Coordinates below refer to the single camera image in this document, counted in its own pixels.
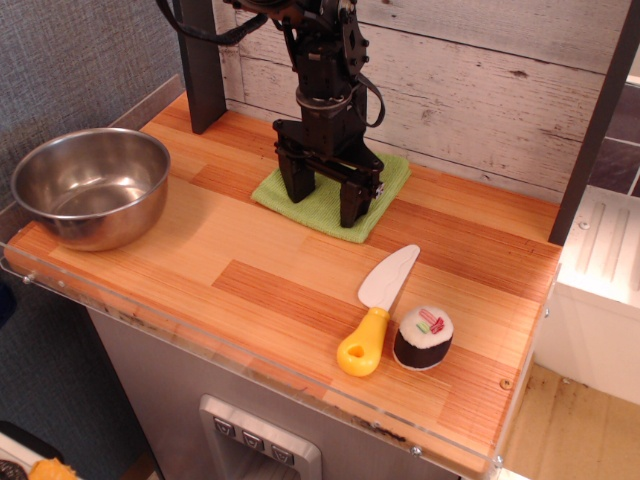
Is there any grey dispenser panel with buttons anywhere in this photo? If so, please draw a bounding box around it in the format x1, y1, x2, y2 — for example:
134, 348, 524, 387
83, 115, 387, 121
199, 395, 323, 479

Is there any dark grey post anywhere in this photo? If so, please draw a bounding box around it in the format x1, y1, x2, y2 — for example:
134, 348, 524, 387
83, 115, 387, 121
548, 0, 639, 246
171, 0, 227, 134

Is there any dark grey left post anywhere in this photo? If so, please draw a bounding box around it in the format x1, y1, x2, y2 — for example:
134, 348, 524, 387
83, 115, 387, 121
171, 0, 227, 134

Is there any dark grey right post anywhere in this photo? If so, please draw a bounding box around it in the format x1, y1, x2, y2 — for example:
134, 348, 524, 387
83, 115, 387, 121
548, 0, 639, 246

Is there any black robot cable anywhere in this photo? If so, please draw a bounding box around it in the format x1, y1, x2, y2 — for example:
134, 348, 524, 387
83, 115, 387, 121
154, 0, 271, 48

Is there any orange plush toy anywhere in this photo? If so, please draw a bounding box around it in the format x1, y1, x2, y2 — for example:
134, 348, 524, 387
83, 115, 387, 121
28, 458, 79, 480

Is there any toy knife yellow handle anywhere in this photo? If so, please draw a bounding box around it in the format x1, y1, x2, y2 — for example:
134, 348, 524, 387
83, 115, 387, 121
336, 244, 421, 377

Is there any green towel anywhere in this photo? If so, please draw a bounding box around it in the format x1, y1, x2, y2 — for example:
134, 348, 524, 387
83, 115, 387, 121
251, 154, 411, 243

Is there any clear acrylic table guard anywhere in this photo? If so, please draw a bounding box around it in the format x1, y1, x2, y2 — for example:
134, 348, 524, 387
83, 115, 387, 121
5, 228, 560, 479

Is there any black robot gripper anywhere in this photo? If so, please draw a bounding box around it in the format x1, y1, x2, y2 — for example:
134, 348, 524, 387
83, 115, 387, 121
273, 84, 385, 228

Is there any plush sushi roll toy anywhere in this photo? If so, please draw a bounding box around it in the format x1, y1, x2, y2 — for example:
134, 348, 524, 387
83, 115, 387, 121
393, 306, 454, 371

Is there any stainless steel bowl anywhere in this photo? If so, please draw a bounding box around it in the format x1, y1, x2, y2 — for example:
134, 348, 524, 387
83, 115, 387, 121
11, 128, 171, 252

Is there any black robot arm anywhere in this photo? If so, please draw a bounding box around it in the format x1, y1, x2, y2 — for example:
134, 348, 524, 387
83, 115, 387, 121
232, 1, 384, 228

